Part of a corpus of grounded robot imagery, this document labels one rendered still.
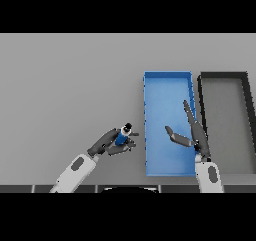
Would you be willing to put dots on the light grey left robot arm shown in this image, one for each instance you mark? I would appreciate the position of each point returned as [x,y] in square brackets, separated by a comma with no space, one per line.
[74,173]

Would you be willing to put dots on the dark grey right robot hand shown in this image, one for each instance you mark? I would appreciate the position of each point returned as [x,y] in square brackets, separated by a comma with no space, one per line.
[199,135]

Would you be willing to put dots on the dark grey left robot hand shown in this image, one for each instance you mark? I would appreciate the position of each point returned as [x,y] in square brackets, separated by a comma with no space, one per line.
[104,142]

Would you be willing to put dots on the blue pipe with dark end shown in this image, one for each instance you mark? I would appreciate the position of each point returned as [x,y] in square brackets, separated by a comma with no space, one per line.
[123,135]

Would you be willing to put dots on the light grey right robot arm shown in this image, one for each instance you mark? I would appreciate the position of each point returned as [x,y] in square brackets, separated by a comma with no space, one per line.
[208,175]

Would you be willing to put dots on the blue rectangular bin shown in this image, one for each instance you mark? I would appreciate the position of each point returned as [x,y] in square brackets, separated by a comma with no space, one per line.
[168,118]

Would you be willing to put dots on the dark grey rectangular bin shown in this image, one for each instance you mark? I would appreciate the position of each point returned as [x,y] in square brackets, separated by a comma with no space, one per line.
[230,121]

